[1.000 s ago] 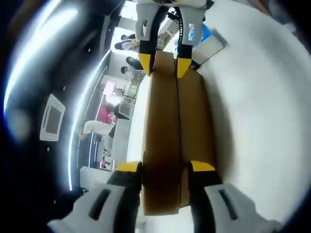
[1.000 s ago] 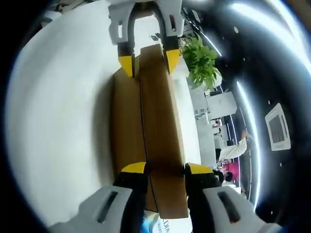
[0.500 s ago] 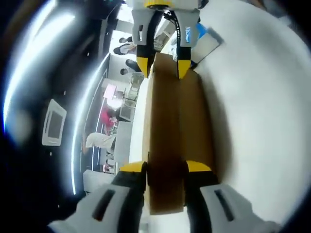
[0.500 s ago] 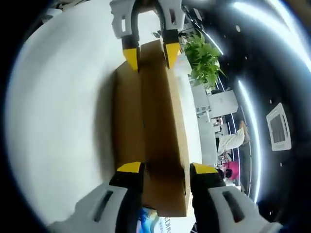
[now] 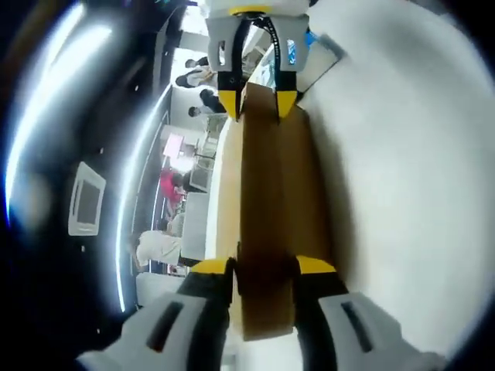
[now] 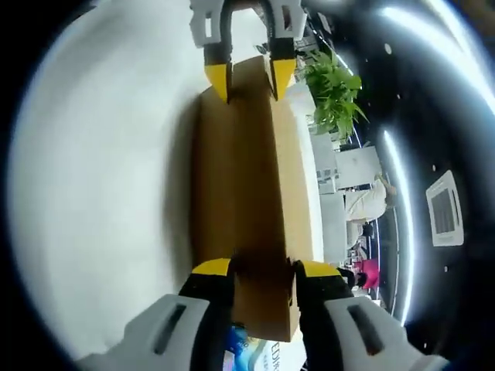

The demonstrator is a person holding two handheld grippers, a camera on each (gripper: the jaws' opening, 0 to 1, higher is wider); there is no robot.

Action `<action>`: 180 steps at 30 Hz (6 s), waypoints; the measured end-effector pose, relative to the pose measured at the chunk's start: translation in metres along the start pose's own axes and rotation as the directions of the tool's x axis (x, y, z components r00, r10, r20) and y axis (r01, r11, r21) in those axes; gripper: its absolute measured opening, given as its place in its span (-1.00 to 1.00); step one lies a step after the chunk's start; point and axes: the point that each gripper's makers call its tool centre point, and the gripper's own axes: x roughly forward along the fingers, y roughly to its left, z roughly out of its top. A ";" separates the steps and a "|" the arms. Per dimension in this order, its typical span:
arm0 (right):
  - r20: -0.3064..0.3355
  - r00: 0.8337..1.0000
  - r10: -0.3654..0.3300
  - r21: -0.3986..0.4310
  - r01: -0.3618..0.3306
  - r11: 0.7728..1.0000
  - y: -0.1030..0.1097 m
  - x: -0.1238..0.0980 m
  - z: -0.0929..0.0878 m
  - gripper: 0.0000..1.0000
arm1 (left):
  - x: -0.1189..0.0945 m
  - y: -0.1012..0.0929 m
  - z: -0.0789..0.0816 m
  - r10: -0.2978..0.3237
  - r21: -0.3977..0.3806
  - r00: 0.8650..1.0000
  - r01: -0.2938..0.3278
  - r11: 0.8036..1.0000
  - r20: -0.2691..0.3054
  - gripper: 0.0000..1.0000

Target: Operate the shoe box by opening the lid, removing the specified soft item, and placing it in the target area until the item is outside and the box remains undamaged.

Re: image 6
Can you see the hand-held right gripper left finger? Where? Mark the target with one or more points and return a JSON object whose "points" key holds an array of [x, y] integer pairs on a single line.
{"points": [[216, 317]]}

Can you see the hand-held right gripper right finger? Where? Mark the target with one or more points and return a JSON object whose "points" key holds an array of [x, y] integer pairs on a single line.
{"points": [[321, 309]]}

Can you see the blue soft tissue pack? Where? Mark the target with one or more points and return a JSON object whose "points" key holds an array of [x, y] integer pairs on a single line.
{"points": [[237, 348]]}

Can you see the brown cardboard shoe box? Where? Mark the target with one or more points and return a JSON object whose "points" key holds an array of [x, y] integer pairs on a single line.
{"points": [[239, 174]]}

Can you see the potted green plant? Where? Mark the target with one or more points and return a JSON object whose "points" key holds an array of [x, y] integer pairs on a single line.
{"points": [[332, 89]]}

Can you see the white square column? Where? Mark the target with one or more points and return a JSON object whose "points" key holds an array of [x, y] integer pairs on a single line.
{"points": [[356, 168]]}

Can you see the ceiling air conditioner vent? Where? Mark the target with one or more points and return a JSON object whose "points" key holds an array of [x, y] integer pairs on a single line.
{"points": [[444, 208]]}

